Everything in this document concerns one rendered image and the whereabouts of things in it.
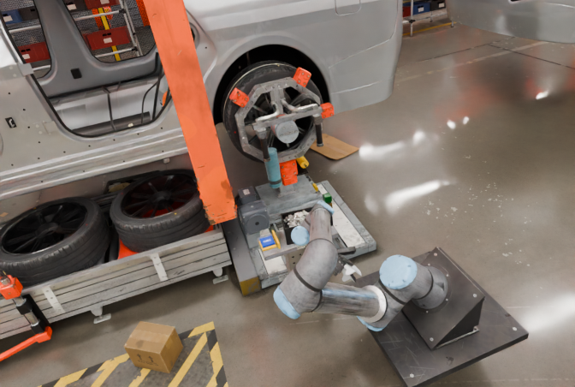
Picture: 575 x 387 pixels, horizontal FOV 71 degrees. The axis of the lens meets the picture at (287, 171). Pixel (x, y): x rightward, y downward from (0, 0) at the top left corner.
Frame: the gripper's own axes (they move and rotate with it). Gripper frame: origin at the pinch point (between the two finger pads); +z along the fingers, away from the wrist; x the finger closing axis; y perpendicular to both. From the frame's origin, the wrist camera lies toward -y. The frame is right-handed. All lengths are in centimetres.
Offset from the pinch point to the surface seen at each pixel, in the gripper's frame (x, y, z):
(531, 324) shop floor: -27, -58, 75
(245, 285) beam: -58, 39, -46
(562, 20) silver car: -36, -285, -35
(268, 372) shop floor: -37, 59, 0
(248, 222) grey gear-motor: -49, 13, -73
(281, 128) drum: -7, -31, -92
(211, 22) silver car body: 30, -32, -153
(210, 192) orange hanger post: -7, 25, -86
